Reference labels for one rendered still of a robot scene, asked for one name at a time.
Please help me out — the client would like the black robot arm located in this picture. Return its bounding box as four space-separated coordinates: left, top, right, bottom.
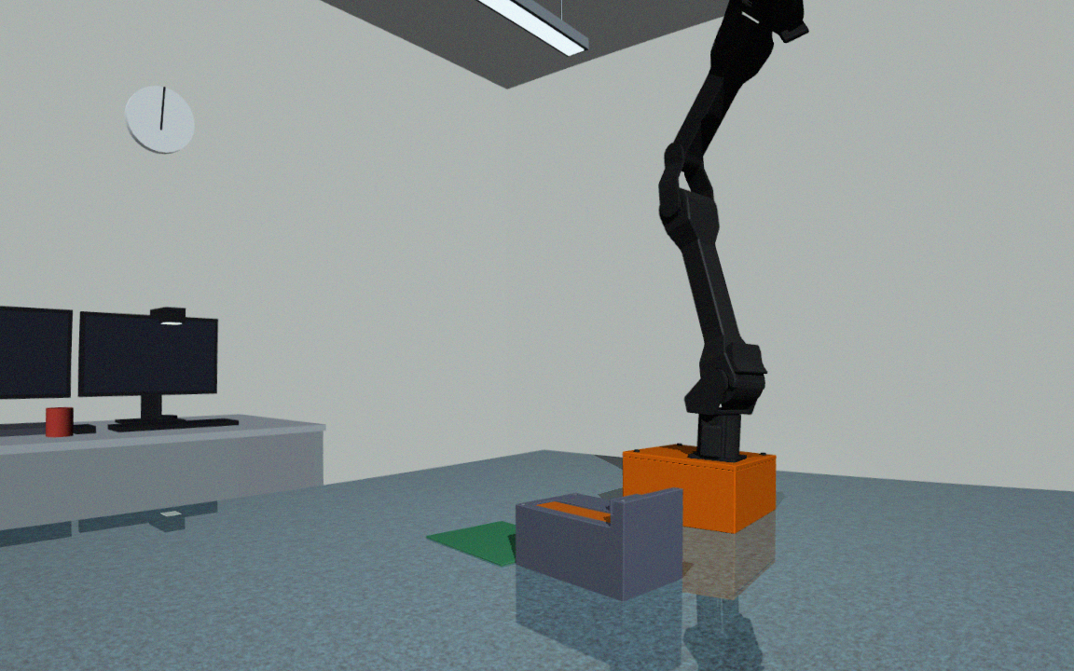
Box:
658 0 809 462

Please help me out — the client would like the orange l-shaped part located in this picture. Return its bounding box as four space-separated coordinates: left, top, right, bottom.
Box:
537 501 611 523

